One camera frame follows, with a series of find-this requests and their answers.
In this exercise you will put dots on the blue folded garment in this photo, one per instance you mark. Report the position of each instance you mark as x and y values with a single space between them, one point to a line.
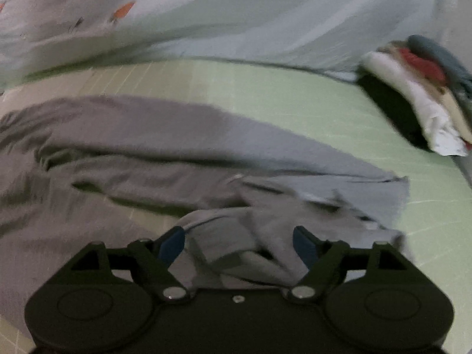
444 61

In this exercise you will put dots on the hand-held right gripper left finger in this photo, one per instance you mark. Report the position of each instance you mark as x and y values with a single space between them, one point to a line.
172 245

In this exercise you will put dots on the stack of folded clothes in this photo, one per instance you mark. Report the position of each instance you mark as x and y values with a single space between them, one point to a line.
424 107

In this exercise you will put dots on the beige folded garment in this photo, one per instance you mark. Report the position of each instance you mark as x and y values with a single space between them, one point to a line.
457 112

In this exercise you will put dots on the grey pants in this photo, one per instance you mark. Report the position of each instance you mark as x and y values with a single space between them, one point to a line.
155 177

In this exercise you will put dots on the green checked bed sheet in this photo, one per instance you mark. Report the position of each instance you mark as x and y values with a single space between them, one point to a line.
295 99

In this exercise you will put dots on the red folded garment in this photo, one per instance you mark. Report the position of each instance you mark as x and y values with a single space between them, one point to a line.
424 64

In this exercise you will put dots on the light blue printed quilt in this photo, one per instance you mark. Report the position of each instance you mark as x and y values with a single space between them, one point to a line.
228 18

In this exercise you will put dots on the black folded garment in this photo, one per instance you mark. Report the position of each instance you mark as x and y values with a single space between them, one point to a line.
394 108

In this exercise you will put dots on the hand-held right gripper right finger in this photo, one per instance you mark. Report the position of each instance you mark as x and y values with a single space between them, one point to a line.
305 247

